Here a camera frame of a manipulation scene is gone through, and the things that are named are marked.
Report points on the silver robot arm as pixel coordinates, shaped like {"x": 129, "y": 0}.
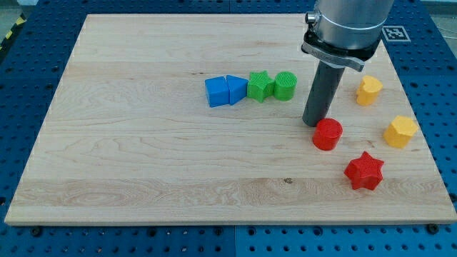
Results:
{"x": 345, "y": 33}

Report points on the yellow hexagon block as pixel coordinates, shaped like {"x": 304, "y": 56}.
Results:
{"x": 400, "y": 131}

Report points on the blue triangle block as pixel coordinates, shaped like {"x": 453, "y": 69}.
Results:
{"x": 237, "y": 88}

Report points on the blue cube block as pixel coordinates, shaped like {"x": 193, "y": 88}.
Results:
{"x": 217, "y": 91}

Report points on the green star block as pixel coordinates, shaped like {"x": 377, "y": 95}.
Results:
{"x": 260, "y": 86}

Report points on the light wooden board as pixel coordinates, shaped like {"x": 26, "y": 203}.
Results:
{"x": 130, "y": 139}

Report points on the green cylinder block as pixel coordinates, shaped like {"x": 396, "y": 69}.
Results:
{"x": 285, "y": 84}

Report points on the red cylinder block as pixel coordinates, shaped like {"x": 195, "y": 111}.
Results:
{"x": 327, "y": 134}

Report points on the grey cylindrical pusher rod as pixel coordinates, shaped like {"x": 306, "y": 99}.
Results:
{"x": 325, "y": 83}

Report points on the yellow heart block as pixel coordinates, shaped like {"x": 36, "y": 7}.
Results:
{"x": 368, "y": 90}

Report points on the red star block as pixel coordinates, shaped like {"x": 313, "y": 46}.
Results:
{"x": 365, "y": 172}

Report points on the white fiducial marker tag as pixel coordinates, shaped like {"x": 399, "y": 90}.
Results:
{"x": 394, "y": 33}

